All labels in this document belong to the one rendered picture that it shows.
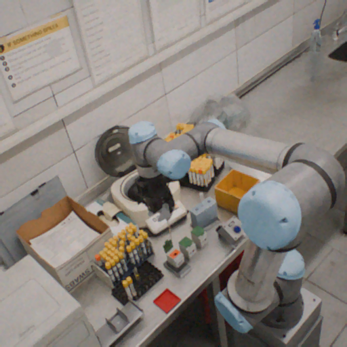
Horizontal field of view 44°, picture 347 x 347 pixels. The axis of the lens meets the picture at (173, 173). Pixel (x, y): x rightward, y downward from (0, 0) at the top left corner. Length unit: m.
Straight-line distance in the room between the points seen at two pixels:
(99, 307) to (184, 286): 0.30
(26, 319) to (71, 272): 0.38
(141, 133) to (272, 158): 0.36
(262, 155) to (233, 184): 0.87
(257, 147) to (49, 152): 0.96
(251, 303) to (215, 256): 0.53
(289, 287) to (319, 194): 0.44
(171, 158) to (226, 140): 0.14
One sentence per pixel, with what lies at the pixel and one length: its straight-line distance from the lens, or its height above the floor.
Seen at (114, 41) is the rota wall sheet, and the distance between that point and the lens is 1.75.
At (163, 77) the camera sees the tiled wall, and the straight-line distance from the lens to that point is 1.99.
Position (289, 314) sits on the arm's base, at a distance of 1.32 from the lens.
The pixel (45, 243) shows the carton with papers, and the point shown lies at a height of 0.94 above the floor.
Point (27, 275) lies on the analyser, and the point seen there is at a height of 1.17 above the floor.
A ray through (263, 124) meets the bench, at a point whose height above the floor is 0.87.
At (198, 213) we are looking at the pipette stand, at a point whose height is 0.97.
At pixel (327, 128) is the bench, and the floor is 0.88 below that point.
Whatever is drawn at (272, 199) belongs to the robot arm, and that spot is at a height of 1.59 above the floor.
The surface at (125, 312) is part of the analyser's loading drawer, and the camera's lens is 1.47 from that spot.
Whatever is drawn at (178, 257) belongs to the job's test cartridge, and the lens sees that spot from 1.53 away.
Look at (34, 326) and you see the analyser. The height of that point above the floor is 1.17.
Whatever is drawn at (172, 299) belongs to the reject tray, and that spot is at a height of 0.88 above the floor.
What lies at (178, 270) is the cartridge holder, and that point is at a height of 0.90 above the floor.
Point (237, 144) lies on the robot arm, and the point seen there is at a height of 1.50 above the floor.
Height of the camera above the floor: 2.12
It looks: 39 degrees down
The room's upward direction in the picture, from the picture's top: 11 degrees counter-clockwise
